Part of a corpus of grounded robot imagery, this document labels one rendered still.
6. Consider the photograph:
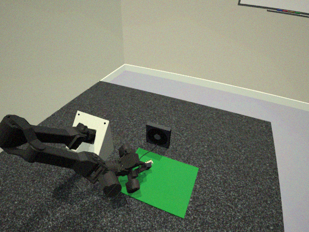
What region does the green circuit board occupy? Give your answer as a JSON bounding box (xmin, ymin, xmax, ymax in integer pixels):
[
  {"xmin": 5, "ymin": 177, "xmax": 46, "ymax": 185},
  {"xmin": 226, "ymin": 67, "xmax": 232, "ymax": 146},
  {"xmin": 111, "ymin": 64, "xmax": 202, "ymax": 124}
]
[{"xmin": 118, "ymin": 148, "xmax": 199, "ymax": 219}]

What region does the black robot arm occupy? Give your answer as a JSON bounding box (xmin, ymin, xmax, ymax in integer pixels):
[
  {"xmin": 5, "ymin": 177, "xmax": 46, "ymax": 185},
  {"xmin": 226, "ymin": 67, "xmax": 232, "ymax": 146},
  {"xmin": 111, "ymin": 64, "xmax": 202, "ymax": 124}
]
[{"xmin": 0, "ymin": 115, "xmax": 140, "ymax": 197}]

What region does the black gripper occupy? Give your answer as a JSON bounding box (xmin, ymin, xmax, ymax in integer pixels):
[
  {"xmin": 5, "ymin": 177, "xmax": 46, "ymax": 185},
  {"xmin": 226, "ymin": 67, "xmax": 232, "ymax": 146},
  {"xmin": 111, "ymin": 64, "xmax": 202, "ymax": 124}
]
[{"xmin": 112, "ymin": 144, "xmax": 147, "ymax": 193}]

